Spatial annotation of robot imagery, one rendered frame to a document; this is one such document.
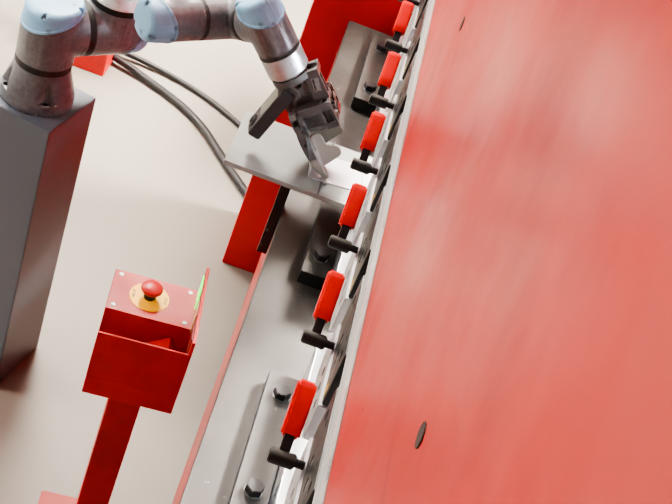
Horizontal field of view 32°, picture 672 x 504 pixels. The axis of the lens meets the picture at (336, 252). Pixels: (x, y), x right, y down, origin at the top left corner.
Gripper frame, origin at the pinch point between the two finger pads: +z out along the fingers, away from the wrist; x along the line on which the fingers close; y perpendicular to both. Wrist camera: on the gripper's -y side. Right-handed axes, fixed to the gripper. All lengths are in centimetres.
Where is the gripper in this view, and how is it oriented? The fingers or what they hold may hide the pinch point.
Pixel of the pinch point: (321, 163)
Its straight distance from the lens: 217.8
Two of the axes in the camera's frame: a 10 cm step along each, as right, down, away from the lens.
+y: 9.3, -2.7, -2.6
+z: 3.7, 7.3, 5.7
